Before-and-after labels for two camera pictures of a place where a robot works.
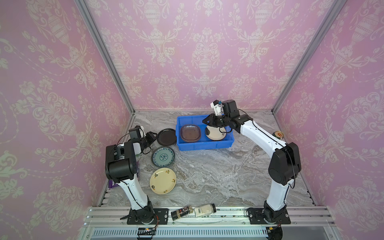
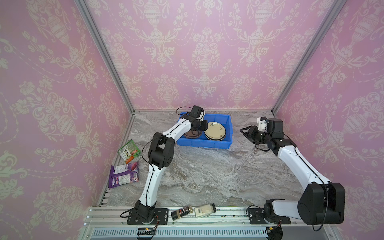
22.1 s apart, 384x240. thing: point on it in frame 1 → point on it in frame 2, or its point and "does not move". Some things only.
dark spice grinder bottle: [177, 214] does not move
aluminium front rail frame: [229, 223] does not move
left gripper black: [150, 138] → [203, 127]
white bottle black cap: [205, 210] does not move
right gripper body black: [214, 120] → [255, 134]
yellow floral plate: [162, 180] → [216, 131]
